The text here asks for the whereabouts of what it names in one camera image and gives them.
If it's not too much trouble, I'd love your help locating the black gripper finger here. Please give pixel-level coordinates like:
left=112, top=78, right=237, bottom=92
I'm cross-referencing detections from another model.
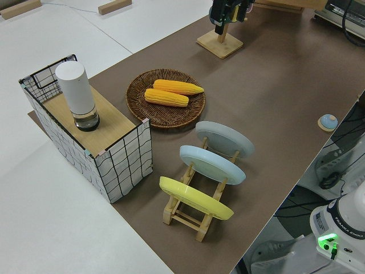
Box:
left=237, top=0, right=248, bottom=22
left=213, top=0, right=229, bottom=34

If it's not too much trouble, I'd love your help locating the light wooden drawer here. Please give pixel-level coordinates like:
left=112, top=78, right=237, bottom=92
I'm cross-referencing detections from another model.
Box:
left=301, top=0, right=328, bottom=11

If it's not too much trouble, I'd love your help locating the teal mug with yellow inside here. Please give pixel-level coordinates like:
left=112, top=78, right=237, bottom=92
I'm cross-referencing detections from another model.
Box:
left=209, top=0, right=238, bottom=24

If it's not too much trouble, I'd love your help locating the wooden mug tree stand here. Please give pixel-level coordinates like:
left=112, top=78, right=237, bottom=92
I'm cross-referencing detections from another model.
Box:
left=196, top=22, right=244, bottom=60

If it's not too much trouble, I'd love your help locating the light wooden cabinet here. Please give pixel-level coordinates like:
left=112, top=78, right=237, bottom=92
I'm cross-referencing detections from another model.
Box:
left=253, top=0, right=305, bottom=13

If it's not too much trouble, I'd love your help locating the yellow corn cob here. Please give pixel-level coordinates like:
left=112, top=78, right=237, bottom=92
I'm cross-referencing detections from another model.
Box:
left=144, top=88, right=190, bottom=108
left=153, top=79, right=205, bottom=96

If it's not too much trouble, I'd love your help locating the brown table mat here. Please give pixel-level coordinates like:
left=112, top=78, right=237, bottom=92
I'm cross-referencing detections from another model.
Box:
left=27, top=0, right=365, bottom=274

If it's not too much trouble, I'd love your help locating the cream toaster oven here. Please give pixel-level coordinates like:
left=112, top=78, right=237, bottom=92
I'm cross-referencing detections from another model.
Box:
left=313, top=0, right=365, bottom=38

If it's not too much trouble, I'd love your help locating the round brown wicker tray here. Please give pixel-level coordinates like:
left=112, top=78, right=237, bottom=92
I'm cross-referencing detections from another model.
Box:
left=125, top=68, right=206, bottom=131

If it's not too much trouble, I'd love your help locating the plain wooden block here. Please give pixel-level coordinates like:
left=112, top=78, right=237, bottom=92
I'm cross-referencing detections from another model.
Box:
left=0, top=0, right=42, bottom=21
left=98, top=0, right=133, bottom=15

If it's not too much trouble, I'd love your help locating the grey plate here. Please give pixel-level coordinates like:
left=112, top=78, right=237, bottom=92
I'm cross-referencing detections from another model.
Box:
left=194, top=120, right=255, bottom=159

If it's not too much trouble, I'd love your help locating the blue service bell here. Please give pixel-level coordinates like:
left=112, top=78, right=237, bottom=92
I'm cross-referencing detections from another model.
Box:
left=317, top=114, right=339, bottom=132

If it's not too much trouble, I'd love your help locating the light blue plate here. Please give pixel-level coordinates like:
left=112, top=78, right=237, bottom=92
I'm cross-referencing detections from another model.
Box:
left=179, top=145, right=247, bottom=186

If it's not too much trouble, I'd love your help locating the white cylindrical grinder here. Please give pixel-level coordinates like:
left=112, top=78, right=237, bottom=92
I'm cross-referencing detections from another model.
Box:
left=55, top=62, right=101, bottom=132

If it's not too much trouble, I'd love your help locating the white power strip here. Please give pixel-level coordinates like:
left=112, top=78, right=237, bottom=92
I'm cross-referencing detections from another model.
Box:
left=315, top=139, right=357, bottom=175

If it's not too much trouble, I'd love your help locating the yellow plate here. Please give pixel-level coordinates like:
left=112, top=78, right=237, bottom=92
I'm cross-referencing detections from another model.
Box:
left=159, top=176, right=235, bottom=221

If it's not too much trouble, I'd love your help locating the wooden plate rack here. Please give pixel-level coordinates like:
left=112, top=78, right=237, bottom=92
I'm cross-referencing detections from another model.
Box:
left=163, top=136, right=241, bottom=243

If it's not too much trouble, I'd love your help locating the thin black cable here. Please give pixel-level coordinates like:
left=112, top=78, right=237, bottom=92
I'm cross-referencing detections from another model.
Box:
left=341, top=0, right=365, bottom=49

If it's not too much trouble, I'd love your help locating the wire basket with grid paper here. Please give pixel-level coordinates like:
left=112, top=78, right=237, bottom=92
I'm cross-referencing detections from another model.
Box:
left=18, top=53, right=154, bottom=204

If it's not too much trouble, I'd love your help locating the black coiled cable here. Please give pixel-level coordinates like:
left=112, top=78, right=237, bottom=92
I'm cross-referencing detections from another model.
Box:
left=318, top=172, right=340, bottom=191

